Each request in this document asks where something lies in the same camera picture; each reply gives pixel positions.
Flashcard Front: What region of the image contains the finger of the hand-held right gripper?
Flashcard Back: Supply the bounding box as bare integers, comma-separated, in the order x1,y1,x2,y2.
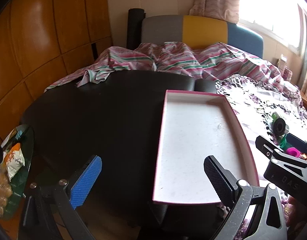
255,135,307,202
285,133,307,160

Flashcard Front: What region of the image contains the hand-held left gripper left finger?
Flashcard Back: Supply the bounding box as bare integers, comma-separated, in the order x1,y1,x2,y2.
18,155,103,240

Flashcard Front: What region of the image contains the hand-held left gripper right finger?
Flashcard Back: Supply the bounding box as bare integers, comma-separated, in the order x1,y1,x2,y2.
203,155,289,240

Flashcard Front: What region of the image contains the magenta plastic scoop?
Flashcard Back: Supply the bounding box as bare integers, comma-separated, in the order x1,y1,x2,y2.
286,147,301,157

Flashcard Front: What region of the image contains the teal plastic piece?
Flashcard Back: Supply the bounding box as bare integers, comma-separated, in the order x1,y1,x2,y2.
278,135,290,150

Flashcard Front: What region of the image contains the black grey lidded cup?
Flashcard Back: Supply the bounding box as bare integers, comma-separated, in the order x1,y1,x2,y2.
273,119,287,137

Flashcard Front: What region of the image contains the pink-edged white box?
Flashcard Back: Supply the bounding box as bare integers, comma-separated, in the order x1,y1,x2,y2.
153,89,260,205

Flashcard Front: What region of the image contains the wooden nightstand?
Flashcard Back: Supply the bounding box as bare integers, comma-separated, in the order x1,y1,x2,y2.
300,90,307,112

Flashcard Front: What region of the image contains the floral embroidered tablecloth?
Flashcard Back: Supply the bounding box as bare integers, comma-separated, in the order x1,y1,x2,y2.
215,74,307,230

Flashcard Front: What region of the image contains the pink small box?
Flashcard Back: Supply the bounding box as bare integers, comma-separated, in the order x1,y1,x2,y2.
282,67,293,81

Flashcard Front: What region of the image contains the black leather bench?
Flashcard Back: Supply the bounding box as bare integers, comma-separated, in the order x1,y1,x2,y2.
20,70,216,205

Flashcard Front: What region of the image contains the white snack bag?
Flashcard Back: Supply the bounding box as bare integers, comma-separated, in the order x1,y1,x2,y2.
3,149,25,180

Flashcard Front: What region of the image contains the orange snack bag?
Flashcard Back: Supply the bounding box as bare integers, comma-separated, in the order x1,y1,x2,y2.
0,142,21,165

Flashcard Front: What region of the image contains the white small box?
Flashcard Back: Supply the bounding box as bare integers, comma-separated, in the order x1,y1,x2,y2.
278,54,288,70

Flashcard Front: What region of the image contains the clear bag of golden candies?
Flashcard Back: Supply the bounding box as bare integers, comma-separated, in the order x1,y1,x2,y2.
0,166,12,218

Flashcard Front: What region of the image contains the pink striped blanket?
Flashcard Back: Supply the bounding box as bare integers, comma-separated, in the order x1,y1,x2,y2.
45,42,301,98

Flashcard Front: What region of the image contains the large window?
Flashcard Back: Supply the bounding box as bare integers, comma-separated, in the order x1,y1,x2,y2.
237,0,306,55

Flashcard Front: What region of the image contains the grey yellow blue headboard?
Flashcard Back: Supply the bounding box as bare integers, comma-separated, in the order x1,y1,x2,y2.
141,15,264,58

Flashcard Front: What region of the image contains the wooden wardrobe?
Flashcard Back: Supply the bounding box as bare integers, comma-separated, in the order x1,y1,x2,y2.
0,0,112,140

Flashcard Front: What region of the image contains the black rolled mat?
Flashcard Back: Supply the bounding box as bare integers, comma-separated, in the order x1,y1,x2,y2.
127,8,145,49

